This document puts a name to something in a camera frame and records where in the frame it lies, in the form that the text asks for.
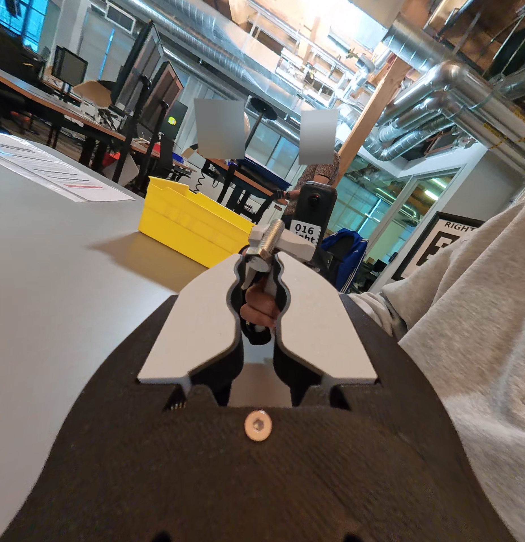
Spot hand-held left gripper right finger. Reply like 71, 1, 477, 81
273, 252, 379, 407

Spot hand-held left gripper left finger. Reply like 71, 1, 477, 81
136, 253, 247, 407

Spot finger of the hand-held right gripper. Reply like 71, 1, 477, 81
248, 223, 273, 255
276, 231, 318, 262

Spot silver hex bolt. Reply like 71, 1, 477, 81
245, 218, 286, 272

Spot yellow plastic bin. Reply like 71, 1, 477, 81
138, 176, 255, 269

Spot person's right forearm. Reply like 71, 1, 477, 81
349, 198, 525, 542

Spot person's right hand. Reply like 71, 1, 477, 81
239, 283, 285, 330

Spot blue jacket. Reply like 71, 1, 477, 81
321, 229, 369, 293

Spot wooden beam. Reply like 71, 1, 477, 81
332, 55, 411, 187

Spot black round lamp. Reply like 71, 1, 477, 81
247, 97, 278, 157

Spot black framed poster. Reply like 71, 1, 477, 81
391, 211, 485, 282

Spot silver ventilation ducts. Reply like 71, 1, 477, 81
356, 17, 525, 163

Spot large black monitor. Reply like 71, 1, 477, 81
111, 20, 165, 115
140, 61, 184, 132

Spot printed sheet in plastic sleeve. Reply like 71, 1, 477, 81
0, 134, 135, 203

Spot long wooden table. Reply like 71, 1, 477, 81
0, 65, 161, 157

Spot small black monitor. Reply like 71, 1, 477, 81
51, 46, 88, 87

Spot black frame table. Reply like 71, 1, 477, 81
203, 157, 290, 221

